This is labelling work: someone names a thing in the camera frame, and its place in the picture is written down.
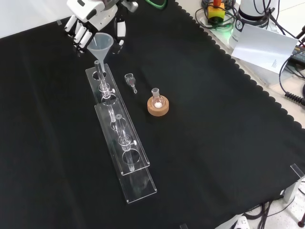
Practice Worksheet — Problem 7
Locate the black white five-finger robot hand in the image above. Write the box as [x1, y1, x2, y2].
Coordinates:
[63, 0, 139, 57]

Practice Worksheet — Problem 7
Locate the translucent plastic funnel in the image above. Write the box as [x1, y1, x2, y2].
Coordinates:
[86, 32, 112, 74]

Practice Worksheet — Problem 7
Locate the small glass weighing funnel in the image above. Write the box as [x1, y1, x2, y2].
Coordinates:
[124, 73, 138, 94]

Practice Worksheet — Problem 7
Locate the clear acrylic funnel stand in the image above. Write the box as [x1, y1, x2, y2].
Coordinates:
[85, 60, 158, 204]

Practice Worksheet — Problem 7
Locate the round-bottom glass flask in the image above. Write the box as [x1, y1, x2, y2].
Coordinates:
[151, 87, 165, 109]

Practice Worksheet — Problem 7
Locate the yellow stop button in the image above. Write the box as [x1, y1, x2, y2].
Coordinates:
[206, 0, 226, 25]

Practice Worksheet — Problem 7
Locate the pale board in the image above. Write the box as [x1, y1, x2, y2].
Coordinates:
[230, 23, 299, 74]

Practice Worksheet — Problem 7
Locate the black bench cloth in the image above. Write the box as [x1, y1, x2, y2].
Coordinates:
[0, 0, 305, 229]

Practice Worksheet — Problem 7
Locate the black electronic device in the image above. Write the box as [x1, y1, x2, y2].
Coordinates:
[287, 44, 305, 79]

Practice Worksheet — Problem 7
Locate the white power strip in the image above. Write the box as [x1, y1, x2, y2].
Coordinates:
[228, 215, 251, 229]

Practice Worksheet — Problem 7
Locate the green cable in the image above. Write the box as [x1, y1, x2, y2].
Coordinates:
[144, 0, 168, 10]

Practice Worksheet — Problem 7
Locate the cork ring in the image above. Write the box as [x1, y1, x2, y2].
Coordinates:
[147, 95, 170, 117]

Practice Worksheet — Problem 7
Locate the black cable loop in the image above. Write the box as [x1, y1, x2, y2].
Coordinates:
[278, 56, 305, 96]

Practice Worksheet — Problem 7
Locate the black coiled cable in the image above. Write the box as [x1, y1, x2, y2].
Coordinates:
[285, 92, 305, 106]

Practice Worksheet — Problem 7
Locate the black cable bundle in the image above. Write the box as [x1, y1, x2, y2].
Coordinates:
[244, 199, 305, 229]

